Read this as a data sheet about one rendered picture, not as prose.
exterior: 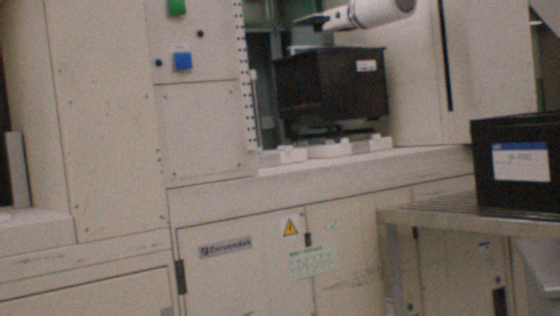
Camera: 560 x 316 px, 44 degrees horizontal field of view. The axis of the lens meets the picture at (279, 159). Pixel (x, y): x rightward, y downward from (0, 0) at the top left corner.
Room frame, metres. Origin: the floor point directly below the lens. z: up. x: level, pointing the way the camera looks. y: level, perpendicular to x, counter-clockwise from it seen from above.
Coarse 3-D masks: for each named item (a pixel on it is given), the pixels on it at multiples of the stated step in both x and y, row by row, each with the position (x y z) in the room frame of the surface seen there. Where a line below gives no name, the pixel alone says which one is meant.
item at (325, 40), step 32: (320, 32) 1.81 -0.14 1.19; (288, 64) 1.79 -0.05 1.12; (320, 64) 1.68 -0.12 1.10; (352, 64) 1.73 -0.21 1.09; (384, 64) 1.78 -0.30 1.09; (288, 96) 1.80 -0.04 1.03; (320, 96) 1.68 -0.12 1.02; (352, 96) 1.73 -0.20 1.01; (384, 96) 1.78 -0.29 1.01; (288, 128) 1.85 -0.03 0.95
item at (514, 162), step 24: (480, 120) 1.34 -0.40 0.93; (504, 120) 1.27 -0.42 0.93; (528, 120) 1.22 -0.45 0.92; (552, 120) 1.17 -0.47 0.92; (480, 144) 1.34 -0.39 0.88; (504, 144) 1.28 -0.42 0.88; (528, 144) 1.22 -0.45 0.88; (552, 144) 1.17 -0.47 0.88; (480, 168) 1.35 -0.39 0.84; (504, 168) 1.28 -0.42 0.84; (528, 168) 1.23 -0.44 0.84; (552, 168) 1.18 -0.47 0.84; (480, 192) 1.35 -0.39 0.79; (504, 192) 1.29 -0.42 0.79; (528, 192) 1.23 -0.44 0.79; (552, 192) 1.18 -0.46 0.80
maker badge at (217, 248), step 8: (232, 240) 1.30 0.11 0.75; (240, 240) 1.31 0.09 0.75; (248, 240) 1.32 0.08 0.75; (200, 248) 1.27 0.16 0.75; (208, 248) 1.28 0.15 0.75; (216, 248) 1.29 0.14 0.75; (224, 248) 1.29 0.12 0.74; (232, 248) 1.30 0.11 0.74; (240, 248) 1.31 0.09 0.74; (200, 256) 1.27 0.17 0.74; (208, 256) 1.28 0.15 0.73
